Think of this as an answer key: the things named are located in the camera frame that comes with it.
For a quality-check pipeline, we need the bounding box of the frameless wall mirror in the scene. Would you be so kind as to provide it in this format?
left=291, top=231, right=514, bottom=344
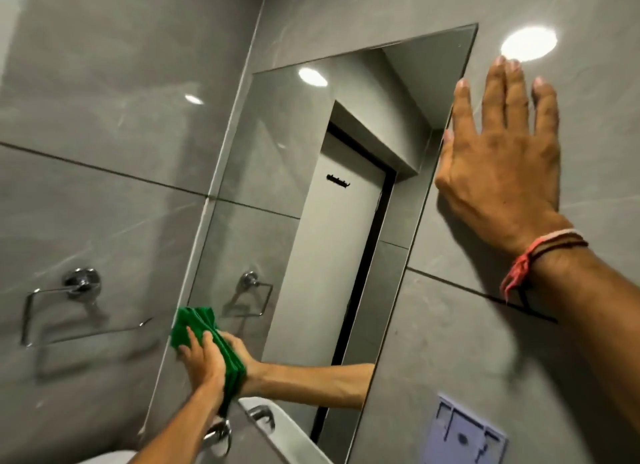
left=139, top=23, right=479, bottom=464

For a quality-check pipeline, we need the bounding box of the person's left forearm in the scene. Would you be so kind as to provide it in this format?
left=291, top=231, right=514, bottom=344
left=129, top=381, right=226, bottom=464

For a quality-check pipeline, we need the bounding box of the grey flush plate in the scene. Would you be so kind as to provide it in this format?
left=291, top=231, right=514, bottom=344
left=421, top=392, right=509, bottom=464

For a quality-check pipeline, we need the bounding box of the red thread bracelet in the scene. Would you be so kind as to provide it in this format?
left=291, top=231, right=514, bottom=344
left=499, top=228, right=586, bottom=303

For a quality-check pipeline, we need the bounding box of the chrome towel ring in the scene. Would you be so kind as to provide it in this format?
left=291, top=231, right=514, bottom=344
left=20, top=267, right=153, bottom=349

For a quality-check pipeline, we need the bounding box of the green cleaning cloth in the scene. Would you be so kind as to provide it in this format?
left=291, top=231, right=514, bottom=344
left=170, top=306, right=248, bottom=419

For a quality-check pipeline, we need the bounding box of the black thread bracelet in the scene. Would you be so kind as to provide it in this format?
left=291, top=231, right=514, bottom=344
left=517, top=239, right=590, bottom=312

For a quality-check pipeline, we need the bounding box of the person's right forearm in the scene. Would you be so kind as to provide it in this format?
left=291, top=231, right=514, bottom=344
left=529, top=246, right=640, bottom=432

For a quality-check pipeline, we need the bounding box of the white sink basin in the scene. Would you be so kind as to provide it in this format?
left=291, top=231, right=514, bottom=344
left=79, top=450, right=137, bottom=464

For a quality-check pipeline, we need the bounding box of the person's right hand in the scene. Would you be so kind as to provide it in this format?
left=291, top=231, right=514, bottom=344
left=434, top=56, right=574, bottom=257

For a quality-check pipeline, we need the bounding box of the chrome faucet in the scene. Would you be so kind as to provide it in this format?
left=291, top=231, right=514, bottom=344
left=201, top=418, right=234, bottom=459

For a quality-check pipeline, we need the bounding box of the person's left hand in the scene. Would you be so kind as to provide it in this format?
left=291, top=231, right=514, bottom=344
left=177, top=326, right=227, bottom=397

